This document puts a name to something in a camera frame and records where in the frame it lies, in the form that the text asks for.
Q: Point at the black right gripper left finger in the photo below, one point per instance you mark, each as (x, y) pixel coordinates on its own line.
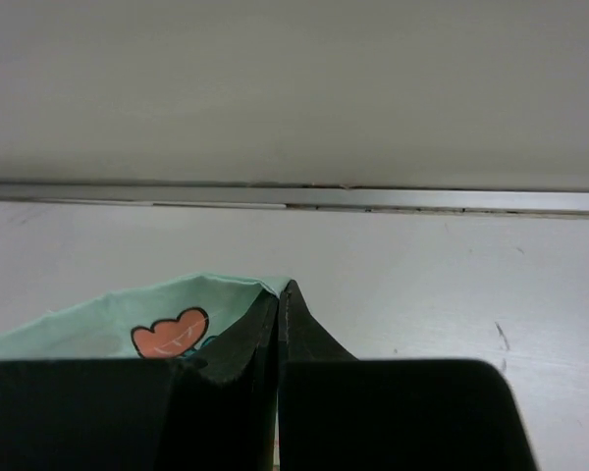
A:
(212, 411)

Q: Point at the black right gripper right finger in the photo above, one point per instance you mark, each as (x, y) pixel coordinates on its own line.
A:
(337, 412)

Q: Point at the green cartoon print cloth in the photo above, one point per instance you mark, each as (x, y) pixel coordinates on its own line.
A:
(168, 320)

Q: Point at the aluminium table edge rail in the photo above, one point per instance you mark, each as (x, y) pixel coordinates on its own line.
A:
(539, 203)

